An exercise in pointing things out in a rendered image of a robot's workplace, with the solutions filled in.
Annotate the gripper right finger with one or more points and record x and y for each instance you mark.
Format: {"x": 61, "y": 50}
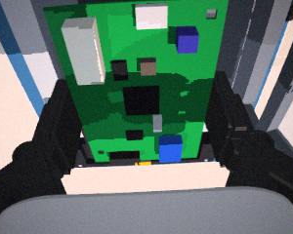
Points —
{"x": 248, "y": 153}

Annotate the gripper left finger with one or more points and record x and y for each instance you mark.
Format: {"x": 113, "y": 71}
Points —
{"x": 39, "y": 165}

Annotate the green circuit board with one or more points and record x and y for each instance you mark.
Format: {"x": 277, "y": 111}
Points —
{"x": 155, "y": 61}

